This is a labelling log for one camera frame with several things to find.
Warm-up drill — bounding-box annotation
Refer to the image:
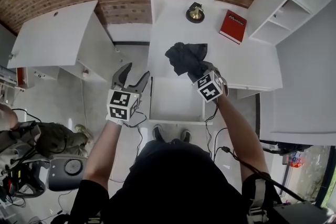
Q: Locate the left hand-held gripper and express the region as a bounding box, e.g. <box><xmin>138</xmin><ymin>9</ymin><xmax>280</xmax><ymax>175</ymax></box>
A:
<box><xmin>106</xmin><ymin>62</ymin><xmax>151</xmax><ymax>123</ymax></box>

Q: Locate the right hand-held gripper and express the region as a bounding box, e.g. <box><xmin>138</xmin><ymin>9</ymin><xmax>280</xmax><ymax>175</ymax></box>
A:
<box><xmin>187</xmin><ymin>60</ymin><xmax>229</xmax><ymax>104</ymax></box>

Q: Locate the white drawer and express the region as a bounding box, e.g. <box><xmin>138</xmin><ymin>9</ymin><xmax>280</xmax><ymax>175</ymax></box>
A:
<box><xmin>148</xmin><ymin>76</ymin><xmax>207</xmax><ymax>126</ymax></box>

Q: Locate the black umbrella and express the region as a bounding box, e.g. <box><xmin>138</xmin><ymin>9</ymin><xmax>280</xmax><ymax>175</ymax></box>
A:
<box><xmin>164</xmin><ymin>41</ymin><xmax>214</xmax><ymax>79</ymax></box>

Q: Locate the person's left forearm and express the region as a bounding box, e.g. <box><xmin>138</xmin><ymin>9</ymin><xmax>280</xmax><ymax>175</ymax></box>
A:
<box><xmin>82</xmin><ymin>120</ymin><xmax>123</xmax><ymax>194</ymax></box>

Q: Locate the person's right forearm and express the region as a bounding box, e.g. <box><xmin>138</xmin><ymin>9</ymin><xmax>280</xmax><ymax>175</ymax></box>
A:
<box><xmin>216</xmin><ymin>91</ymin><xmax>271</xmax><ymax>183</ymax></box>

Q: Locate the white desk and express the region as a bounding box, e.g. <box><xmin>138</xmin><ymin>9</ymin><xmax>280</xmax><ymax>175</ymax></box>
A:
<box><xmin>146</xmin><ymin>0</ymin><xmax>284</xmax><ymax>92</ymax></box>

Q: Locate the person's right black shoe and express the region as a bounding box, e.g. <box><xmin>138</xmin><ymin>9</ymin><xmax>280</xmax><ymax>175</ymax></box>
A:
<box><xmin>181</xmin><ymin>129</ymin><xmax>192</xmax><ymax>143</ymax></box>

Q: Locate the person's black shoe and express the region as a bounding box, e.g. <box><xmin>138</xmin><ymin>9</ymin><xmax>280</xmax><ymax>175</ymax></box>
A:
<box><xmin>181</xmin><ymin>129</ymin><xmax>192</xmax><ymax>143</ymax></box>
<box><xmin>152</xmin><ymin>124</ymin><xmax>166</xmax><ymax>143</ymax></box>

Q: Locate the person's left black shoe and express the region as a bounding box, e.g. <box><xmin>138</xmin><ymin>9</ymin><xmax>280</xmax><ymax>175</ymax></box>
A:
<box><xmin>152</xmin><ymin>124</ymin><xmax>166</xmax><ymax>143</ymax></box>

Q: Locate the red book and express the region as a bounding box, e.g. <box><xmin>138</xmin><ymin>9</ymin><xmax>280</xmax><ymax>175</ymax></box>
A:
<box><xmin>218</xmin><ymin>9</ymin><xmax>248</xmax><ymax>45</ymax></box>

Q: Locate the white cabinet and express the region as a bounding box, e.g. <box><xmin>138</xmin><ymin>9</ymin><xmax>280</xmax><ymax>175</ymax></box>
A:
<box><xmin>7</xmin><ymin>0</ymin><xmax>124</xmax><ymax>82</ymax></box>

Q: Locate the white panel furniture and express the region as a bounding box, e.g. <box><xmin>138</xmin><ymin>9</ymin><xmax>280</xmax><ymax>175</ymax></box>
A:
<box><xmin>259</xmin><ymin>2</ymin><xmax>336</xmax><ymax>147</ymax></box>

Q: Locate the person's black shirt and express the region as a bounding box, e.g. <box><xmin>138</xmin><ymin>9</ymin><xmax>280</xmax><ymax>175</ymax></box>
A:
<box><xmin>70</xmin><ymin>138</ymin><xmax>283</xmax><ymax>224</ymax></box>

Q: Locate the red flat box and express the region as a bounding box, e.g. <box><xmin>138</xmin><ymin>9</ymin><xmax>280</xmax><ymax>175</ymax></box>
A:
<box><xmin>16</xmin><ymin>67</ymin><xmax>28</xmax><ymax>89</ymax></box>

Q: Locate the white shelf unit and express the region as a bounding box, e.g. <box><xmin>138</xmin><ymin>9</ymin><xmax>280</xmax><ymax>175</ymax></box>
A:
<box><xmin>246</xmin><ymin>0</ymin><xmax>336</xmax><ymax>46</ymax></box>

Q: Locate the grey device with round disc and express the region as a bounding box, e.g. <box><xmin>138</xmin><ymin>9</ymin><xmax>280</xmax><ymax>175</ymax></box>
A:
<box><xmin>46</xmin><ymin>155</ymin><xmax>89</xmax><ymax>193</ymax></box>

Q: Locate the red bag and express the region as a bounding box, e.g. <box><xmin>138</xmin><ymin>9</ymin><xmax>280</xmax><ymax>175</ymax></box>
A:
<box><xmin>288</xmin><ymin>154</ymin><xmax>305</xmax><ymax>169</ymax></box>

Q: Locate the black box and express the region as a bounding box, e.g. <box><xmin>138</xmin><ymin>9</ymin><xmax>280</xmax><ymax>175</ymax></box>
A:
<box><xmin>271</xmin><ymin>201</ymin><xmax>333</xmax><ymax>224</ymax></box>

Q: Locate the thin black right gripper cable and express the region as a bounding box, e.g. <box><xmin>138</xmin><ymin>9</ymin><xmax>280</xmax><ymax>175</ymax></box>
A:
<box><xmin>204</xmin><ymin>99</ymin><xmax>229</xmax><ymax>163</ymax></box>

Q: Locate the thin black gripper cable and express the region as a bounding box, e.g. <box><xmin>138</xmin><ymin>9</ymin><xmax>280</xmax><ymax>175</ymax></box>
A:
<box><xmin>204</xmin><ymin>99</ymin><xmax>229</xmax><ymax>163</ymax></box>
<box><xmin>121</xmin><ymin>111</ymin><xmax>148</xmax><ymax>157</ymax></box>

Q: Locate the thin black left gripper cable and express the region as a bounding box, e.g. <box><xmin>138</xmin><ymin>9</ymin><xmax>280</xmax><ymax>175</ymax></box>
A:
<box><xmin>121</xmin><ymin>111</ymin><xmax>148</xmax><ymax>157</ymax></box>

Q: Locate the thick black cable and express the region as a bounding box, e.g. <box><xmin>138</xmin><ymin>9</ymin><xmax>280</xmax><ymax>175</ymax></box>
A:
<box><xmin>221</xmin><ymin>146</ymin><xmax>307</xmax><ymax>202</ymax></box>

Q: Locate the grey shoulder strap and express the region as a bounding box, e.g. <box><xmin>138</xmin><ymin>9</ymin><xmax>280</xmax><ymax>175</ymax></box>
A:
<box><xmin>246</xmin><ymin>177</ymin><xmax>270</xmax><ymax>224</ymax></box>

